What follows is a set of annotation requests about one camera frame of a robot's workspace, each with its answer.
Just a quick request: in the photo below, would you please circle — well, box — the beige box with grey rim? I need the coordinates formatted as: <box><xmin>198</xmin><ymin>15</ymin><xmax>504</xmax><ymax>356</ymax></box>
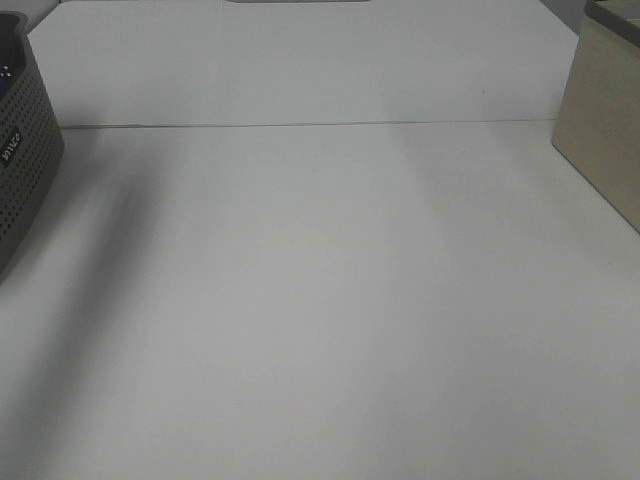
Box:
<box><xmin>552</xmin><ymin>1</ymin><xmax>639</xmax><ymax>229</ymax></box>

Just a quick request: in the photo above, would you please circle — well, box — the grey perforated plastic basket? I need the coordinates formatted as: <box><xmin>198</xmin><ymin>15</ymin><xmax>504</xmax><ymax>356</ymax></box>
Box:
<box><xmin>1</xmin><ymin>11</ymin><xmax>65</xmax><ymax>272</ymax></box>

